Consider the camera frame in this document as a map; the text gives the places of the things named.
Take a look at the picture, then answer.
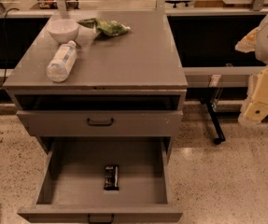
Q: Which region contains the black wheeled stand leg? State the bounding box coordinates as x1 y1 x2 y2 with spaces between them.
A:
201 98 225 145

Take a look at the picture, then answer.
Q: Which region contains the clear plastic water bottle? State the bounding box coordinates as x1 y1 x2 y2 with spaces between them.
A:
47 40 77 82

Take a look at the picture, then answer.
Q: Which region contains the white bowl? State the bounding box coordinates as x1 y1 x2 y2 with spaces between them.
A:
47 19 79 44

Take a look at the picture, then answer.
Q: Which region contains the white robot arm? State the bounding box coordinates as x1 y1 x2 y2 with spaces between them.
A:
235 14 268 127

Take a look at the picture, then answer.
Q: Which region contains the grey open lower drawer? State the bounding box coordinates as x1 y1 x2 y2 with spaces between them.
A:
18 141 182 224

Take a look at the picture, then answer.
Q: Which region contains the grey drawer cabinet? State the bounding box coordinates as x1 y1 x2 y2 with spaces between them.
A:
5 11 188 150

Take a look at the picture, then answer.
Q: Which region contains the green chip bag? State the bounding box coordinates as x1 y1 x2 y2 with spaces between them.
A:
78 18 131 36

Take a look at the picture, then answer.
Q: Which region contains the grey upper drawer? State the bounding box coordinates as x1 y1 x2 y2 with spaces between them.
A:
17 111 182 137

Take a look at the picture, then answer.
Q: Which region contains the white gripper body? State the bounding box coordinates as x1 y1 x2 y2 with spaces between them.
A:
238 65 268 127

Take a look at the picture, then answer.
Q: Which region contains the black rxbar chocolate bar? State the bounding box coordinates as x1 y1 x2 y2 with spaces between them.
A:
104 164 119 190

